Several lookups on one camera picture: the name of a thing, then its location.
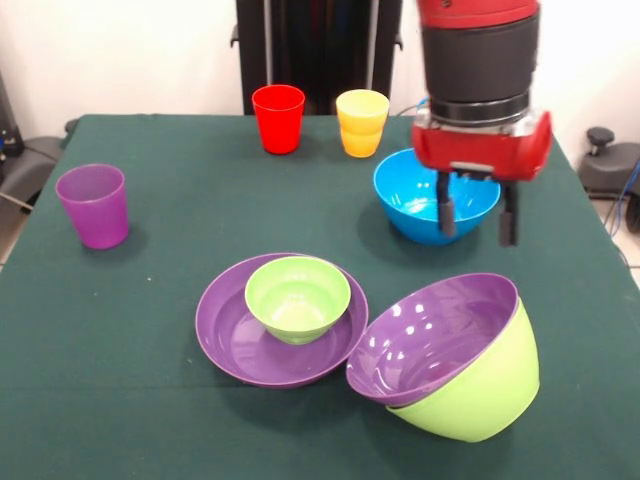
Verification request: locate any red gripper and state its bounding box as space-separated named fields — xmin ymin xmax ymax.
xmin=410 ymin=107 xmax=554 ymax=248

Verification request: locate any large blue bowl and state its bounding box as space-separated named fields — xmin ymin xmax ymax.
xmin=372 ymin=147 xmax=502 ymax=246

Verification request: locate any large purple bowl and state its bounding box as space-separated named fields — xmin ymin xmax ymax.
xmin=345 ymin=272 xmax=521 ymax=407
xmin=194 ymin=252 xmax=371 ymax=390

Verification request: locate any large green bowl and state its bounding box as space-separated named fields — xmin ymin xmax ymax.
xmin=385 ymin=295 xmax=542 ymax=444

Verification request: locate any small green bowl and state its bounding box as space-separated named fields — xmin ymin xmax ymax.
xmin=244 ymin=255 xmax=353 ymax=346

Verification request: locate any dark grey equipment base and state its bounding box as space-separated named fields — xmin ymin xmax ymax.
xmin=578 ymin=126 xmax=640 ymax=202
xmin=0 ymin=134 xmax=69 ymax=214

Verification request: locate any yellow cup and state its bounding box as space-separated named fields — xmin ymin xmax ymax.
xmin=335 ymin=89 xmax=391 ymax=159

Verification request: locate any red cup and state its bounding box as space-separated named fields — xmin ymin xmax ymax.
xmin=250 ymin=85 xmax=306 ymax=156

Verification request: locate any dark green tablecloth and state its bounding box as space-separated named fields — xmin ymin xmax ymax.
xmin=0 ymin=113 xmax=640 ymax=480

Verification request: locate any purple cup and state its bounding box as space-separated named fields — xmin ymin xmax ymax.
xmin=54 ymin=163 xmax=130 ymax=251

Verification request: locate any black equipment rack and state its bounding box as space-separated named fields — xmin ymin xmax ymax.
xmin=0 ymin=69 xmax=25 ymax=166

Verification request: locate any blue floor cable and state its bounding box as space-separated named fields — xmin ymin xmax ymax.
xmin=610 ymin=159 xmax=640 ymax=237

